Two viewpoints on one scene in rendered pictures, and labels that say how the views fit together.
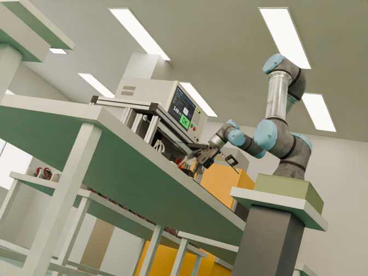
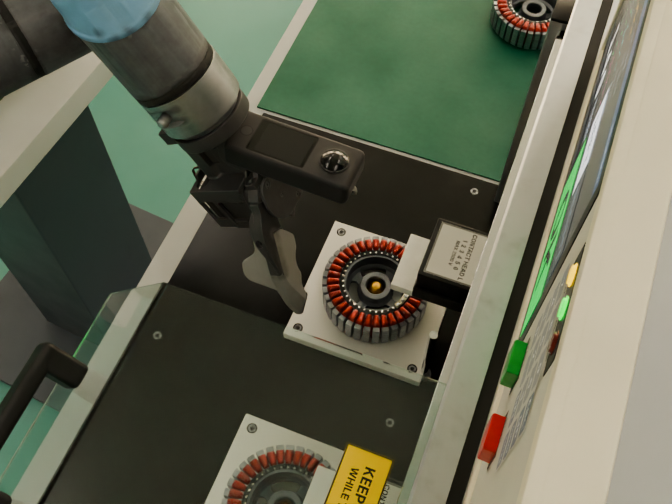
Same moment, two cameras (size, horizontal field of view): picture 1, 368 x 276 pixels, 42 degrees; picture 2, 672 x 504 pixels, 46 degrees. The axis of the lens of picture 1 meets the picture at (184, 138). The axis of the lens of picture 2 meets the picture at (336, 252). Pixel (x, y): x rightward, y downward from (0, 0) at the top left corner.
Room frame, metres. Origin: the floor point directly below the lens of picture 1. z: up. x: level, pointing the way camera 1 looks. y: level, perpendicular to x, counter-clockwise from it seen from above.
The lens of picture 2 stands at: (2.80, -0.13, 1.53)
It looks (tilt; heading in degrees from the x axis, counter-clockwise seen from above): 60 degrees down; 169
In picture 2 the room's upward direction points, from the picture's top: straight up
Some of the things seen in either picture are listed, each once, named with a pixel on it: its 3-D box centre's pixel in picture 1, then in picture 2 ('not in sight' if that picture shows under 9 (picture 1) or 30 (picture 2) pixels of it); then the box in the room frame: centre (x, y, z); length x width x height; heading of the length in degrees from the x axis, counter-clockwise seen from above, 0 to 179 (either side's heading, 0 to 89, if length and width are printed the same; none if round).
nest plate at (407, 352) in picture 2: not in sight; (374, 299); (2.44, -0.02, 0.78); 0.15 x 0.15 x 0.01; 58
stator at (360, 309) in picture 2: not in sight; (375, 288); (2.43, -0.02, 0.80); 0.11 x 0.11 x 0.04
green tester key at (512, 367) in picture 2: not in sight; (517, 365); (2.68, -0.02, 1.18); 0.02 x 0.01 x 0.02; 148
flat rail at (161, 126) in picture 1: (181, 144); (465, 329); (2.59, 0.00, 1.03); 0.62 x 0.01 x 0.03; 148
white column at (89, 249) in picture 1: (114, 160); not in sight; (6.74, 0.83, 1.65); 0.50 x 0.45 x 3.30; 58
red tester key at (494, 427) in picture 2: not in sight; (495, 439); (2.71, -0.04, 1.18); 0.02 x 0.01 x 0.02; 148
